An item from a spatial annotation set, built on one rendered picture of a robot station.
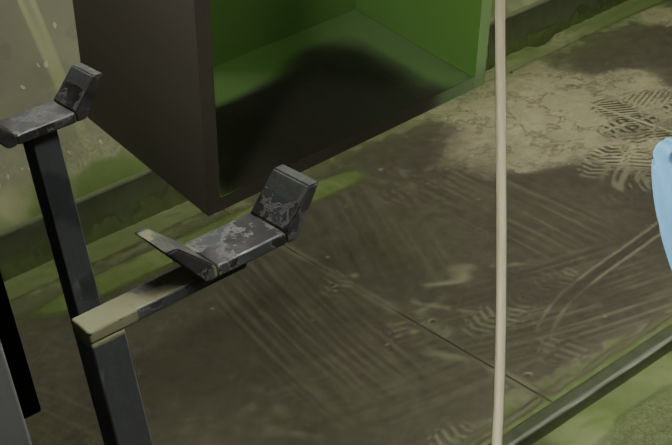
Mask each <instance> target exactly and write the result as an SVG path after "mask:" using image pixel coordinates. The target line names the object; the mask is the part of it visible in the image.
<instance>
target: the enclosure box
mask: <svg viewBox="0 0 672 445"><path fill-rule="evenodd" d="M491 7H492V0H73V8H74V15H75V23H76V31H77V38H78V46H79V54H80V61H81V63H83V64H85V65H87V66H89V67H91V68H93V69H95V70H97V71H99V72H101V73H102V74H103V75H102V77H101V80H100V83H99V86H98V88H97V91H96V94H95V97H94V99H93V102H92V105H91V107H90V110H89V113H88V118H89V119H90V120H91V121H92V122H94V123H95V124H96V125H97V126H99V127H100V128H101V129H102V130H103V131H105V132H106V133H107V134H108V135H110V136H111V137H112V138H113V139H114V140H116V141H117V142H118V143H119V144H121V145H122V146H123V147H124V148H125V149H127V150H128V151H129V152H130V153H131V154H133V155H134V156H135V157H136V158H138V159H139V160H140V161H141V162H142V163H144V164H145V165H146V166H147V167H149V168H150V169H151V170H152V171H153V172H155V173H156V174H157V175H158V176H160V177H161V178H162V179H163V180H164V181H166V182H167V183H168V184H169V185H171V186H172V187H173V188H174V189H175V190H177V191H178V192H179V193H180V194H182V195H183V196H184V197H185V198H186V199H188V200H189V201H190V202H191V203H193V204H194V205H195V206H196V207H197V208H199V209H200V210H201V211H202V212H204V213H205V214H206V215H207V216H211V215H213V214H215V213H217V212H220V211H222V210H224V209H226V208H228V207H230V206H232V205H234V204H236V203H238V202H240V201H242V200H244V199H246V198H249V197H251V196H253V195H255V194H257V193H259V192H261V191H262V190H263V188H264V186H265V184H266V182H267V180H268V178H269V176H270V174H271V173H272V171H273V169H275V167H278V166H280V165H282V164H284V165H286V166H288V167H290V168H292V169H294V170H296V171H298V172H302V171H305V170H307V169H309V168H311V167H313V166H315V165H317V164H319V163H321V162H323V161H325V160H327V159H329V158H332V157H334V156H336V155H338V154H340V153H342V152H344V151H346V150H348V149H350V148H352V147H354V146H356V145H358V144H361V143H363V142H365V141H367V140H369V139H371V138H373V137H375V136H377V135H379V134H381V133H383V132H385V131H388V130H390V129H392V128H394V127H396V126H398V125H400V124H402V123H404V122H406V121H408V120H410V119H412V118H414V117H417V116H419V115H421V114H423V113H425V112H427V111H429V110H431V109H433V108H435V107H437V106H439V105H441V104H444V103H446V102H448V101H450V100H452V99H454V98H456V97H458V96H460V95H462V94H464V93H466V92H468V91H470V90H473V89H475V88H477V87H479V86H481V85H483V84H484V79H485V69H486V59H487V48H488V38H489V28H490V17H491Z"/></svg>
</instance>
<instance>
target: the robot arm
mask: <svg viewBox="0 0 672 445"><path fill-rule="evenodd" d="M653 157H654V158H653V160H652V165H651V174H652V189H653V197H654V204H655V210H656V215H657V219H658V222H659V228H660V234H661V238H662V242H663V245H664V249H665V252H666V255H667V258H668V261H669V264H670V267H671V269H672V137H667V138H665V139H664V140H663V141H660V142H659V143H658V144H657V145H656V146H655V149H654V151H653Z"/></svg>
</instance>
